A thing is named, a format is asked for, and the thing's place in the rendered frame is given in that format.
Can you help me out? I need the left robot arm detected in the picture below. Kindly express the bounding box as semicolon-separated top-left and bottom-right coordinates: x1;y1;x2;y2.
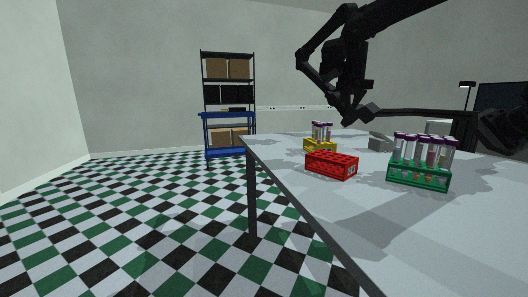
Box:
319;0;528;150

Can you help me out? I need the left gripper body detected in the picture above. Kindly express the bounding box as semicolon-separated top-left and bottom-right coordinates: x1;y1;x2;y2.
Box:
336;60;374;90

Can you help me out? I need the green tube rack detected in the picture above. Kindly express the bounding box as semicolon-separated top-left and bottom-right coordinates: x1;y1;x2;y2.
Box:
385;156;452;194

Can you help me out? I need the yellow tube rack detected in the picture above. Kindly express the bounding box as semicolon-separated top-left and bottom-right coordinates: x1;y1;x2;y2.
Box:
303;138;337;153

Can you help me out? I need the red tube rack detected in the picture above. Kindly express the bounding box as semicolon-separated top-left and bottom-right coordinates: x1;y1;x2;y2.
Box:
304;149;359;182

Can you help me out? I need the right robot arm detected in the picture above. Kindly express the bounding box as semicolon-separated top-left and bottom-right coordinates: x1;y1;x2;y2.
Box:
295;3;358;117

